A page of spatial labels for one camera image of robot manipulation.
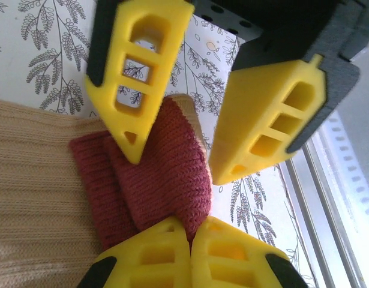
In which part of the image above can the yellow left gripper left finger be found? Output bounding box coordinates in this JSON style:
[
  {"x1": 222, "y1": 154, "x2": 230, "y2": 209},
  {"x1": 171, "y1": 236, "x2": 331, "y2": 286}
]
[{"x1": 77, "y1": 215, "x2": 193, "y2": 288}]

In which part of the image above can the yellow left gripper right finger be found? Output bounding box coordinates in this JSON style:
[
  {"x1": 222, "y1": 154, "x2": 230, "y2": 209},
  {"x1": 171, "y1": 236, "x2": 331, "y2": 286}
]
[{"x1": 190, "y1": 217, "x2": 308, "y2": 288}]

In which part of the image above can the beige and maroon sock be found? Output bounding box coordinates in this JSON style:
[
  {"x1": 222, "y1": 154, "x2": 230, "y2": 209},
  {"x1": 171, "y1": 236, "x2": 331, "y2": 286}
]
[{"x1": 0, "y1": 93, "x2": 215, "y2": 288}]

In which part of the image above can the aluminium frame rail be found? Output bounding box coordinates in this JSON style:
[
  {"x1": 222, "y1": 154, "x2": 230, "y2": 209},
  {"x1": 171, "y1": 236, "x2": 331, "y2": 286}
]
[{"x1": 280, "y1": 119, "x2": 369, "y2": 288}]

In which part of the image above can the perforated grey cable duct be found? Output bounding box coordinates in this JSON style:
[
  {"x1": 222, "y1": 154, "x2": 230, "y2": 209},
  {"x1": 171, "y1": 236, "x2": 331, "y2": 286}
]
[{"x1": 320, "y1": 115, "x2": 369, "y2": 220}]

